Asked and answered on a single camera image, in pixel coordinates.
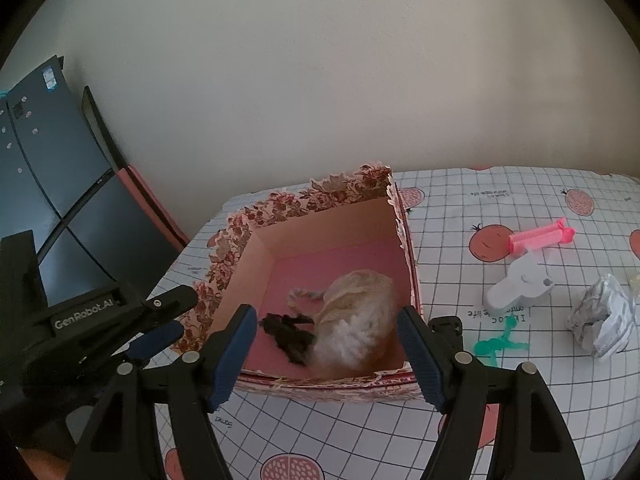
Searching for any beige fluffy scrunchie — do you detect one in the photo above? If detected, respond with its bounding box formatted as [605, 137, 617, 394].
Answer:
[307, 269, 401, 376]

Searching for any floral cardboard box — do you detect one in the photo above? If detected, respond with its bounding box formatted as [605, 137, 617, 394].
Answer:
[177, 162, 426, 406]

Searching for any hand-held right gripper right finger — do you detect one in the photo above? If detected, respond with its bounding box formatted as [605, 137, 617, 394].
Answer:
[396, 305, 586, 480]

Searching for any pink plastic clip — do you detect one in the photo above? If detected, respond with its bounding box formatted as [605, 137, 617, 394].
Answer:
[507, 216, 577, 255]

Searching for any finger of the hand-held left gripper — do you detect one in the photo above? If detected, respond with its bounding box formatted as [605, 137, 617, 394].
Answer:
[120, 285, 199, 333]
[125, 321, 185, 362]

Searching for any pink flat board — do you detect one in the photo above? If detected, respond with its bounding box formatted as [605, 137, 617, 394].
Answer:
[116, 164, 192, 256]

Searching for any patterned hair tie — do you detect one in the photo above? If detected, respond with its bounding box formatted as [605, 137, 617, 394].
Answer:
[286, 287, 328, 311]

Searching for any desktop with checked tablecloth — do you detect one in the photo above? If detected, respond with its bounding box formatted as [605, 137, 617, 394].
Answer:
[145, 165, 640, 480]

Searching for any green ribbon bow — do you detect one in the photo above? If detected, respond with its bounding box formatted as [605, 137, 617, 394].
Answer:
[472, 321, 531, 363]

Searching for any black hair accessory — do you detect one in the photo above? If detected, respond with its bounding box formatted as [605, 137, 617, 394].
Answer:
[259, 311, 318, 367]

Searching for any white paper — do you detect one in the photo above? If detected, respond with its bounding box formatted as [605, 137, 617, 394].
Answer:
[566, 273, 637, 362]

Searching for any dark blue refrigerator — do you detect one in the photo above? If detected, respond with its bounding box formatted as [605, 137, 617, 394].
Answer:
[0, 55, 132, 306]

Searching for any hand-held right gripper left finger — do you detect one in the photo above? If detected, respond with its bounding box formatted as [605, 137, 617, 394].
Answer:
[70, 304, 258, 480]

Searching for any white plastic holder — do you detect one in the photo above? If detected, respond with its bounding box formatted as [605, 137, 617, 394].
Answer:
[484, 255, 556, 311]

